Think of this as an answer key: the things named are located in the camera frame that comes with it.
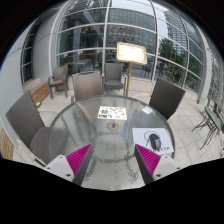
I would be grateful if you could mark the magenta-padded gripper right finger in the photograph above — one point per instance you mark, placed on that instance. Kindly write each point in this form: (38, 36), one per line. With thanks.
(163, 165)

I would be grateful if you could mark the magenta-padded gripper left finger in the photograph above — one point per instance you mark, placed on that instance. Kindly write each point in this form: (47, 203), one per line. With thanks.
(61, 165)

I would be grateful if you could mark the black computer mouse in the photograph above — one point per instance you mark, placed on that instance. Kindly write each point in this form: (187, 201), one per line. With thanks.
(155, 141)

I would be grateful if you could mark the white printed mouse pad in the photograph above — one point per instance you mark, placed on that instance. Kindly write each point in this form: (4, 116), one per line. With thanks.
(140, 135)

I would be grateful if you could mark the wooden slatted bench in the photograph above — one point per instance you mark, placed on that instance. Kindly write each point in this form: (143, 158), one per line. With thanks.
(6, 146)
(40, 93)

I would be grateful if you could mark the dark wicker chair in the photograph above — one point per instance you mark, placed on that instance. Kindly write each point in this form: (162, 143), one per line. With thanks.
(166, 96)
(23, 116)

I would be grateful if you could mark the green metal folding chair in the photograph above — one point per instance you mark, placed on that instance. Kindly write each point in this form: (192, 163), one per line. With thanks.
(213, 116)

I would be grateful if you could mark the colourful laminated menu card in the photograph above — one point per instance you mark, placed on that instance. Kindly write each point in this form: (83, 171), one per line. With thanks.
(111, 112)

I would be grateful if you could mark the beige wicker chair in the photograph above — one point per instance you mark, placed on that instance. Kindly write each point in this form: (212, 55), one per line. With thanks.
(86, 85)

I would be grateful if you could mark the brown wicker armchair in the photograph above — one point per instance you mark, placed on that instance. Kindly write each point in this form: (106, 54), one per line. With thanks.
(60, 71)

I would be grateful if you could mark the grey wicker armchair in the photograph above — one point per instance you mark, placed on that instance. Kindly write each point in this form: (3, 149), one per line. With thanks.
(113, 71)

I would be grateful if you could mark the gold menu display stand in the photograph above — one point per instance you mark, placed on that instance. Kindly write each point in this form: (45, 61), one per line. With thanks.
(131, 52)

